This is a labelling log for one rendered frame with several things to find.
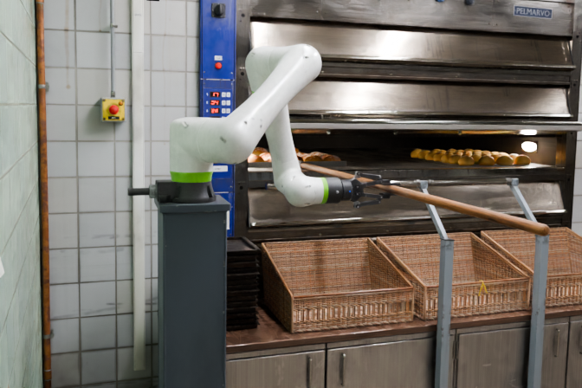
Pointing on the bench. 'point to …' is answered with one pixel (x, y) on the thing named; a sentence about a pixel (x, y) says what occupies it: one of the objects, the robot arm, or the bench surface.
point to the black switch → (218, 9)
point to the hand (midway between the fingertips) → (390, 189)
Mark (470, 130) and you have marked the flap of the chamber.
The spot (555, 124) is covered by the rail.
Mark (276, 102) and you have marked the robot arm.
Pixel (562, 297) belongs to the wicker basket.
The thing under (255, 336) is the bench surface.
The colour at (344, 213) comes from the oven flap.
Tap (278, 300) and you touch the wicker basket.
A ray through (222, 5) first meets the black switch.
